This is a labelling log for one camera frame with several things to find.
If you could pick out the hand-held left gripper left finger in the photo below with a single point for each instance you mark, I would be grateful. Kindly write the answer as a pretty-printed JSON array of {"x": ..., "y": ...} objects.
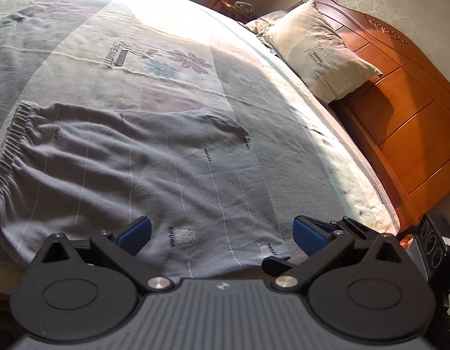
[{"x": 134, "y": 235}]

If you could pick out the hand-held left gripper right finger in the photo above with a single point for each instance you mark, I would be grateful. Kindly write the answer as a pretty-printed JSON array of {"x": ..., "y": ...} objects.
[{"x": 309, "y": 238}]

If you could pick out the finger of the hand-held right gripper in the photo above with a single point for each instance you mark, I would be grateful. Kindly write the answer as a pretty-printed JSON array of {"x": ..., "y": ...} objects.
[
  {"x": 356, "y": 228},
  {"x": 276, "y": 263}
]

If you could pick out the grey pants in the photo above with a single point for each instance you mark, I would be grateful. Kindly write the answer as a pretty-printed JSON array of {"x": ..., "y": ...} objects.
[{"x": 137, "y": 171}]

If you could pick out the wooden headboard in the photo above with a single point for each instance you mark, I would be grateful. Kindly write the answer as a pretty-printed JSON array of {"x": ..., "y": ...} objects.
[{"x": 411, "y": 116}]

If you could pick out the bed with patterned sheet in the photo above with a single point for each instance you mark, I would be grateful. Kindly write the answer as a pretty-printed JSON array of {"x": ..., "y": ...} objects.
[{"x": 247, "y": 80}]

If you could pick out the large beige pillow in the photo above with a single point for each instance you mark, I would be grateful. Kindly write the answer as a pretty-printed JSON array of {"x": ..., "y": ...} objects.
[{"x": 320, "y": 54}]

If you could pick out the flat beige pillow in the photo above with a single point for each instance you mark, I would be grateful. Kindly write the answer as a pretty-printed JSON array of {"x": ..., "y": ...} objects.
[{"x": 263, "y": 22}]

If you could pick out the folded grey cloth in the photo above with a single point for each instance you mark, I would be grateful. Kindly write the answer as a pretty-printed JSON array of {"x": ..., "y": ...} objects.
[{"x": 245, "y": 6}]

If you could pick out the wooden nightstand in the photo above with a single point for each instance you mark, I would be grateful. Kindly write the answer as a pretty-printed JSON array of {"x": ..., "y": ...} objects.
[{"x": 227, "y": 5}]

